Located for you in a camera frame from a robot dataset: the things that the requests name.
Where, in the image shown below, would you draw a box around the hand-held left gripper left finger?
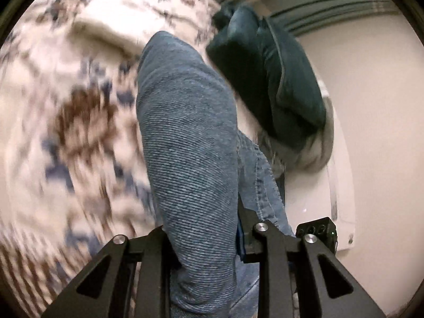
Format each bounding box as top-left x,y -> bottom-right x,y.
41,226 -> 181,318

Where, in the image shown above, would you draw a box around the blue denim pants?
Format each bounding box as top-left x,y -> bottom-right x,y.
136,30 -> 295,318

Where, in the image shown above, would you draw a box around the dark green cloth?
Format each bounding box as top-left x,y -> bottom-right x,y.
205,2 -> 327,151

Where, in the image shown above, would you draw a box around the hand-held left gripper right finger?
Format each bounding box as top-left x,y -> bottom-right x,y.
238,202 -> 385,318

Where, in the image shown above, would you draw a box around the floral fleece blanket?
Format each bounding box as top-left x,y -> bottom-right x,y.
0,0 -> 335,318

